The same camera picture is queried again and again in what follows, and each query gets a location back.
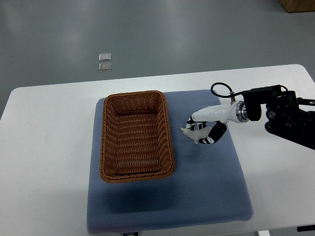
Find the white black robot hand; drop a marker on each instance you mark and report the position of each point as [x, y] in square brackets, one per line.
[217, 117]

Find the white bear figurine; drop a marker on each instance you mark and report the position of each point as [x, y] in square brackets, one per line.
[199, 135]

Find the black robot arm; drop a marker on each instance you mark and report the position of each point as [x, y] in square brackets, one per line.
[285, 118]

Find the brown wicker basket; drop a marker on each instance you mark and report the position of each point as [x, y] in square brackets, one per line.
[136, 142]

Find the blue quilted mat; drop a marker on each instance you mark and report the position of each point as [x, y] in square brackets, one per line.
[206, 187]

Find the brown cardboard box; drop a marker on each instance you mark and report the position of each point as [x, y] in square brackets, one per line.
[298, 6]

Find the lower silver floor plate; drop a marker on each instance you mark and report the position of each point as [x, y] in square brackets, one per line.
[105, 67]

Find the silver floor plate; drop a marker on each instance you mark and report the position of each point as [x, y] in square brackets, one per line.
[105, 67]
[105, 56]

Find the upper silver floor plate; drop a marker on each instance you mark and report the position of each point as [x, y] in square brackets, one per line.
[105, 56]

